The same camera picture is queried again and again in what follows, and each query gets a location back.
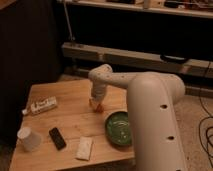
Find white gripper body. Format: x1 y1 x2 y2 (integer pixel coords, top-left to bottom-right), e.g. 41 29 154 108
91 81 107 103

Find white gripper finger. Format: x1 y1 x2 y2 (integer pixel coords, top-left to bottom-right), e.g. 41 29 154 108
89 99 96 108

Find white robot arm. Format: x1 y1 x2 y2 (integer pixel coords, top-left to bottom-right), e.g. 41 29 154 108
88 64 188 171

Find wooden table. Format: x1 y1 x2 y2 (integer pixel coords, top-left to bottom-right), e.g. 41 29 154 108
10 80 134 171

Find green bowl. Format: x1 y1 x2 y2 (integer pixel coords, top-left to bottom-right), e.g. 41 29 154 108
105 111 132 146

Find white sponge block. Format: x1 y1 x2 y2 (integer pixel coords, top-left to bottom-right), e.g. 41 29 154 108
76 137 93 161

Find white paper cup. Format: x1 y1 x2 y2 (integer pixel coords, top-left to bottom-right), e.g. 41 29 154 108
17 127 42 152

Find metal lamp pole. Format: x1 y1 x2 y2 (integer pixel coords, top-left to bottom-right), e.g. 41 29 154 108
62 0 75 46

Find grey metal bench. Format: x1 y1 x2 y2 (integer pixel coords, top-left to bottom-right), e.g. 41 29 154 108
61 42 209 76

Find white upper shelf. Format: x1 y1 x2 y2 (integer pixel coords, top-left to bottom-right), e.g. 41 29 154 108
57 0 213 19

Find black handle object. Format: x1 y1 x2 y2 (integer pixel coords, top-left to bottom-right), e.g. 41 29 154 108
160 54 189 64

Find black cables on floor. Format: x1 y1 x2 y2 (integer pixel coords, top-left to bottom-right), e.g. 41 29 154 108
197 61 213 164

